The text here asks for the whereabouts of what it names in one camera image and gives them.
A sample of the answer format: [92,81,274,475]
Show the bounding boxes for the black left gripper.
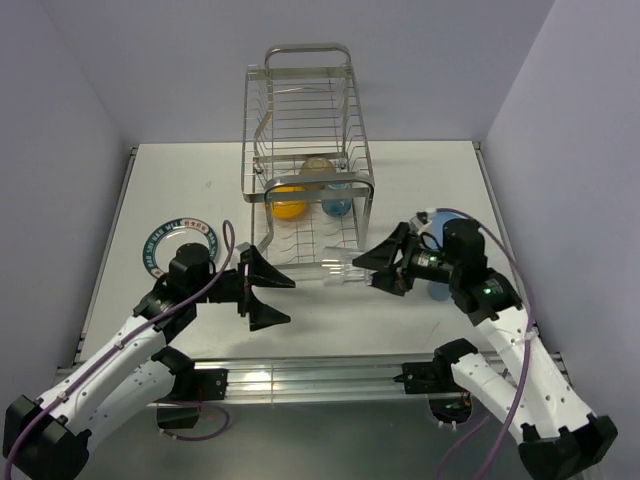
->
[190,246,294,330]

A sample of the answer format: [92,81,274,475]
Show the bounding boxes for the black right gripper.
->
[353,220,460,295]

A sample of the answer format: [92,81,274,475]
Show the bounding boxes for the clear drinking glass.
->
[321,247,372,287]

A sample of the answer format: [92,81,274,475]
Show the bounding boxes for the blue plastic cup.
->
[427,212,469,301]

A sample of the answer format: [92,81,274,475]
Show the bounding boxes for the blue white mug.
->
[321,184,352,217]

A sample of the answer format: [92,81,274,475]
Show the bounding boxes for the yellow ribbed bowl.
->
[270,186,308,221]

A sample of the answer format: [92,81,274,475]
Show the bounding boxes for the white plate green rim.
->
[141,217,219,279]

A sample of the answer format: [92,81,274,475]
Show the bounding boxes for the black bowl floral outside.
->
[299,157,335,175]

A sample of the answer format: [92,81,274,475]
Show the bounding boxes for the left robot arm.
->
[2,243,296,479]

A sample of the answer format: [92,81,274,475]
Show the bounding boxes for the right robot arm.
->
[352,215,618,479]

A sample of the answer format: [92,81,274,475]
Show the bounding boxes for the aluminium mounting rail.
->
[47,352,574,409]

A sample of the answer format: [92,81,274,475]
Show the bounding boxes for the steel wire dish rack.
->
[241,42,375,279]

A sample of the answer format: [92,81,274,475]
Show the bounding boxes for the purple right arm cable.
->
[429,207,540,480]

